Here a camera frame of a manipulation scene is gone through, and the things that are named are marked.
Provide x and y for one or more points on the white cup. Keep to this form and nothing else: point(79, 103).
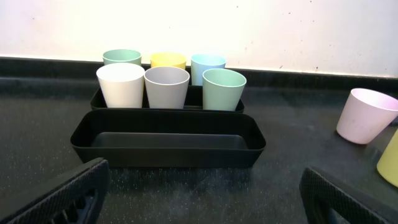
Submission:
point(121, 90)

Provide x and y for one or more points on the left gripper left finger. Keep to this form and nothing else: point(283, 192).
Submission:
point(74, 193)

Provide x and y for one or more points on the blue cup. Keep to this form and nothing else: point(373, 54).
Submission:
point(199, 71)

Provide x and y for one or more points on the pink cup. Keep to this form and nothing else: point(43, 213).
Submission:
point(360, 121)

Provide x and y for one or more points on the black tray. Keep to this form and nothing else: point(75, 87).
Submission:
point(168, 157)
point(194, 96)

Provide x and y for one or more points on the green cup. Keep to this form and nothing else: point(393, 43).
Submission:
point(220, 96)
point(122, 56)

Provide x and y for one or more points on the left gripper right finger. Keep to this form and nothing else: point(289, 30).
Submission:
point(335, 202)

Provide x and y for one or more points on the grey cup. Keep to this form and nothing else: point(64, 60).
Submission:
point(166, 93)

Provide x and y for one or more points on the pale yellow cup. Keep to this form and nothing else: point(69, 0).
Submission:
point(390, 165)

